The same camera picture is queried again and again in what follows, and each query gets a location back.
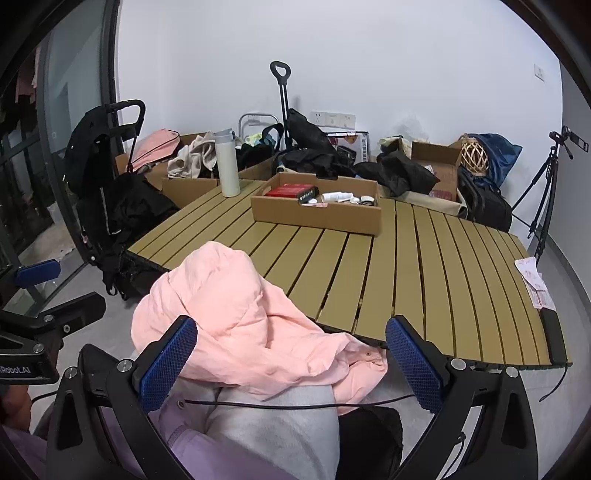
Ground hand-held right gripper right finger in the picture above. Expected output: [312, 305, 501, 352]
[385, 315, 539, 480]

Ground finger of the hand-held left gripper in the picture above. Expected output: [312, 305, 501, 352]
[0, 292, 108, 345]
[13, 258, 62, 289]

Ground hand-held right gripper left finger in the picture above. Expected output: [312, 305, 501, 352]
[46, 315, 199, 480]

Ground cardboard tray box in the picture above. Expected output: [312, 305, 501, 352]
[250, 172, 383, 238]

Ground person's left hand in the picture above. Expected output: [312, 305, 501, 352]
[0, 383, 36, 431]

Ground pink fleece cloth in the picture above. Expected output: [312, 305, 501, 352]
[131, 241, 389, 416]

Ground black bag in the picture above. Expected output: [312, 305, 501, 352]
[336, 406, 405, 480]

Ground black stroller with clothes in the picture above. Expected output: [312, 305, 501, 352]
[62, 99, 182, 301]

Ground person's lilac jacket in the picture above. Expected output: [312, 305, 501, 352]
[0, 401, 296, 480]

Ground person's grey trouser leg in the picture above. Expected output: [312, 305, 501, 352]
[148, 383, 341, 480]

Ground black framed glass door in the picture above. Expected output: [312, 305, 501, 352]
[0, 0, 122, 324]

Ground black phone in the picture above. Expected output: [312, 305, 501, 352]
[539, 307, 569, 365]

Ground white papers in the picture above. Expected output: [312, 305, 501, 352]
[514, 257, 557, 310]

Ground beige tote bag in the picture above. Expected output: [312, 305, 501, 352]
[396, 189, 470, 220]

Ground large cardboard box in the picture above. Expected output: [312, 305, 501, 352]
[115, 133, 278, 209]

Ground pink backpack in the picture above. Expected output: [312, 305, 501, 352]
[130, 129, 182, 172]

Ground black backpack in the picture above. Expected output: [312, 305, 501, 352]
[459, 168, 513, 232]

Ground black clothes pile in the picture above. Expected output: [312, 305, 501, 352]
[353, 150, 442, 199]

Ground beige hoodie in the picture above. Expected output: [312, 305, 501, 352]
[167, 135, 218, 181]

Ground open cardboard box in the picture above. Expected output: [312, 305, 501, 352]
[410, 141, 465, 204]

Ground red box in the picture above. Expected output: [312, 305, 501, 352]
[265, 183, 315, 199]

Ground white thermos bottle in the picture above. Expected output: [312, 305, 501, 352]
[213, 129, 242, 198]

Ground woven bamboo basket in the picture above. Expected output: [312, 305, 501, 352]
[461, 137, 489, 177]

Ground black tripod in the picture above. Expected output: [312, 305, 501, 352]
[510, 126, 590, 268]

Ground blue bag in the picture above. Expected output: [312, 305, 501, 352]
[466, 133, 524, 188]

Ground printed box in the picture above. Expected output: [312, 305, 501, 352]
[325, 130, 370, 162]

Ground black jacket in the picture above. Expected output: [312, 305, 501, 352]
[274, 108, 357, 182]

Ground white metal rack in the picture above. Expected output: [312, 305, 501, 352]
[239, 112, 284, 139]

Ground thin black cable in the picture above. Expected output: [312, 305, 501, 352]
[178, 392, 417, 412]

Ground wall outlet strip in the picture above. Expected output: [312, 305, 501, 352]
[310, 111, 358, 130]

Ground black trolley handle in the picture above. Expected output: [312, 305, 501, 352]
[270, 61, 294, 149]

